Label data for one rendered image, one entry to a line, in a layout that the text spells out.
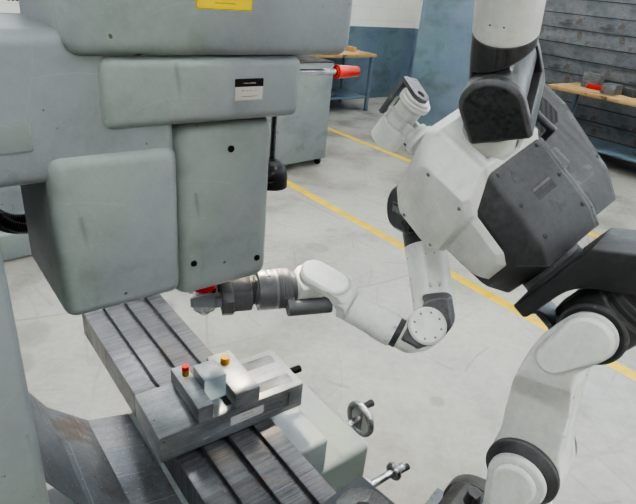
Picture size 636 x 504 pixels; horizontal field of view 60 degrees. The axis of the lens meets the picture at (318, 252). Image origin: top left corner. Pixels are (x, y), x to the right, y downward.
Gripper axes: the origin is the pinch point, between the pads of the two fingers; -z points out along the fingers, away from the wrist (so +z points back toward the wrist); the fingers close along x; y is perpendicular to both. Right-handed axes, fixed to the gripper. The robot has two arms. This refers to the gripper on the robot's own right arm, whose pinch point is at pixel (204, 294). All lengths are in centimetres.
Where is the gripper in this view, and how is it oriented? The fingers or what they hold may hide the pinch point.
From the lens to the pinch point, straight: 116.1
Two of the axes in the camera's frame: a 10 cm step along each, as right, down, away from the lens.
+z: 9.6, -0.6, 2.7
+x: 2.7, 4.5, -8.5
